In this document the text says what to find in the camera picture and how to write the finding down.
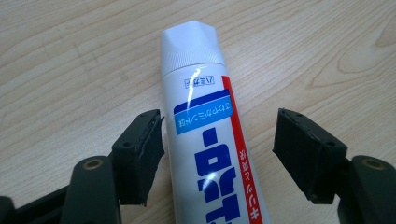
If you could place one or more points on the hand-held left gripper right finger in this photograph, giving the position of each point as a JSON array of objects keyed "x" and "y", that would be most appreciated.
[{"x": 308, "y": 155}]

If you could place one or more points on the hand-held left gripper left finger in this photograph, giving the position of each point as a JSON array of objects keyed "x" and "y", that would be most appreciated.
[{"x": 137, "y": 165}]

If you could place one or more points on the white toothpaste tube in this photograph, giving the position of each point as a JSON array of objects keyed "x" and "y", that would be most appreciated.
[{"x": 202, "y": 124}]

